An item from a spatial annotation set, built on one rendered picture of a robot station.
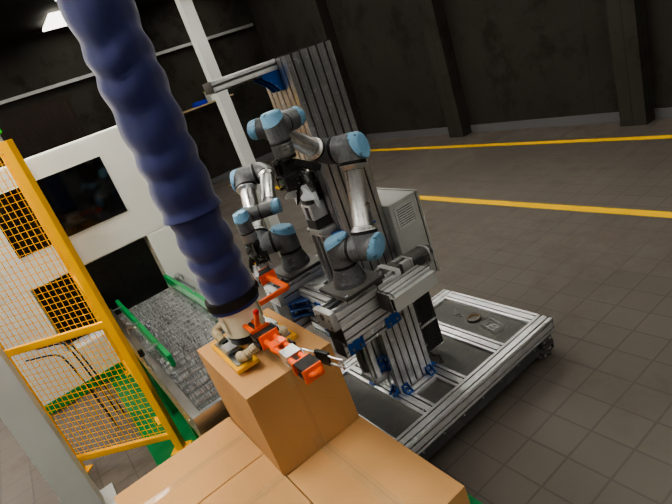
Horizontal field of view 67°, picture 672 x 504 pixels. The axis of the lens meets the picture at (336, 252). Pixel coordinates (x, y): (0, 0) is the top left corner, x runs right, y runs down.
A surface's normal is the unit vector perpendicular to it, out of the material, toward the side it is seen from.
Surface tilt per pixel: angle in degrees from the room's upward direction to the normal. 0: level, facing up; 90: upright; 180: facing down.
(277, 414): 90
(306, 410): 90
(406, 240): 90
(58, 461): 90
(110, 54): 75
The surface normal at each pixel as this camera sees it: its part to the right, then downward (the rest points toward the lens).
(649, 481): -0.32, -0.88
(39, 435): 0.55, 0.14
